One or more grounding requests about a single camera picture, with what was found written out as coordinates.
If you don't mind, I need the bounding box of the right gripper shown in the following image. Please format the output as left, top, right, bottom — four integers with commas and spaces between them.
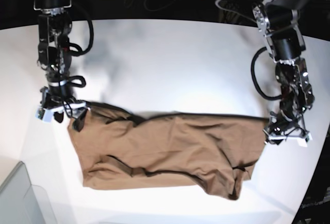
40, 87, 90, 132

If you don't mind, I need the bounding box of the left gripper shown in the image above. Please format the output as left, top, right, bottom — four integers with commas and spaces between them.
263, 111, 309, 145

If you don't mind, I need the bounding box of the brown t-shirt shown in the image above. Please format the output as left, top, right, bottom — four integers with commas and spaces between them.
68, 103, 266, 200

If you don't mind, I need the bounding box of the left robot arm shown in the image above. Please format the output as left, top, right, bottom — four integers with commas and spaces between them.
250, 0, 315, 147

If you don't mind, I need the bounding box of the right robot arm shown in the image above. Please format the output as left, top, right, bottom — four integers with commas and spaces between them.
34, 0, 94, 132

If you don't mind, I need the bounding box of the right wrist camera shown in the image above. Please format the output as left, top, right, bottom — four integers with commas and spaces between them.
35, 107, 54, 123

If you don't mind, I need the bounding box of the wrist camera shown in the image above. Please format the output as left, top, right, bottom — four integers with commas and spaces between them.
297, 133, 312, 147
35, 107, 54, 123

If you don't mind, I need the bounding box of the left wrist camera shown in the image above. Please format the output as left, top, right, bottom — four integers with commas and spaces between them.
297, 133, 312, 147

